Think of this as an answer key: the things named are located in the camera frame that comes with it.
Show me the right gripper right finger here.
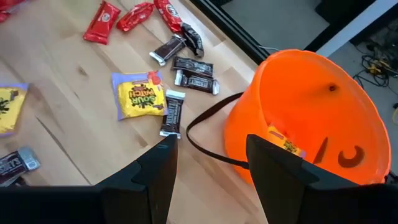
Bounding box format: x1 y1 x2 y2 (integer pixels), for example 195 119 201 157
245 134 398 224

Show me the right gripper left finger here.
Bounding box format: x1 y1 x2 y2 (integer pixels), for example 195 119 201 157
0 134 178 224

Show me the brown Hershey's bar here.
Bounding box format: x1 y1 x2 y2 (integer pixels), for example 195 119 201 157
174 68 220 96
170 55 215 78
0 146 41 187
149 34 187 67
159 89 186 139

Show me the yellow Sour Patch Kids pouch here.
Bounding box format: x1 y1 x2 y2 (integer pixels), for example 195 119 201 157
111 70 169 121
0 83 29 138
266 124 307 159

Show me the black Hershey's bar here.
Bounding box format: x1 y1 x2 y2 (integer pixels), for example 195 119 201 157
180 22 205 58

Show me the red Kit Kat bar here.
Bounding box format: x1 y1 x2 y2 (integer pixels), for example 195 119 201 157
116 2 155 33
83 0 121 45
154 0 183 34
0 0 25 23

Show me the orange pumpkin bucket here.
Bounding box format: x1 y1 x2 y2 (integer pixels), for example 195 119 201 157
185 49 392 187

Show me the black looped floor cable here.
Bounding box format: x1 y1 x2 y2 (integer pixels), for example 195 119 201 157
353 43 398 91

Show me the yellow floor cable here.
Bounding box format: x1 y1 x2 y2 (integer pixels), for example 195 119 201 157
368 58 391 76

